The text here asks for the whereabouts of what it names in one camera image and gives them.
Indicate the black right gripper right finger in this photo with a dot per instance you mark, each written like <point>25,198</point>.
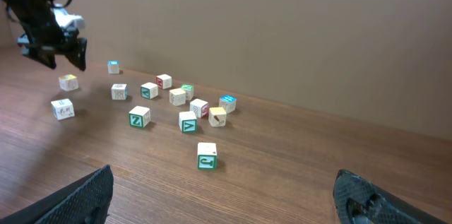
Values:
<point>359,201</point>

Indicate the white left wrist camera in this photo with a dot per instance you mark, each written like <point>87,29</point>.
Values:
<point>65,23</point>

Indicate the white block red side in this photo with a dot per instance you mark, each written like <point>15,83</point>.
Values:
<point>199,107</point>

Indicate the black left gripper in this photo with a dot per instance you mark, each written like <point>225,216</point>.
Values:
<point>35,17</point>

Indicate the white block green V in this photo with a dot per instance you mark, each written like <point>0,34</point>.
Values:
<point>187,122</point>

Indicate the blue top letter block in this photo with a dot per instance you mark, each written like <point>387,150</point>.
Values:
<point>113,67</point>

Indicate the plain white picture block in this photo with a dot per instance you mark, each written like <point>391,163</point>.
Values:
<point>63,109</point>

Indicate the white block green side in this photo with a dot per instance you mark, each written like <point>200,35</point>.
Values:
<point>149,90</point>

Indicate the yellow top letter block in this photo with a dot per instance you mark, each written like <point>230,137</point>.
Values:
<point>68,82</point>

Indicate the green top Z block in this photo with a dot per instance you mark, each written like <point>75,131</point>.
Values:
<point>189,90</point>

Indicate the blue top picture block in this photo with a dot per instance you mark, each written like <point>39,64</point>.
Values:
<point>228,102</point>

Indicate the yellow top plain block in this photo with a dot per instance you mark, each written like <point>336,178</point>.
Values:
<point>177,96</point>

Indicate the yellow top block red mark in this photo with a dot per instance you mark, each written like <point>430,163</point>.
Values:
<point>217,116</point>

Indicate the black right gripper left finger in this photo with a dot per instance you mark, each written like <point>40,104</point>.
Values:
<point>86,200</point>

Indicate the red sided letter block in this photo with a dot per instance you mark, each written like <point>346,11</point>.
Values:
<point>164,81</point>

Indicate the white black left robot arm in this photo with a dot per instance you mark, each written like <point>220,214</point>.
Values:
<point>11,14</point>

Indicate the white block green J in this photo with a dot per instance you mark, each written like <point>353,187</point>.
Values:
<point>206,156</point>

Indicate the white block brown drawing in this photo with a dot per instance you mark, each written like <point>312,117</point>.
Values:
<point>119,91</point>

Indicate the white block green Z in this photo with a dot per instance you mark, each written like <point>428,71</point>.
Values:
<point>139,117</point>

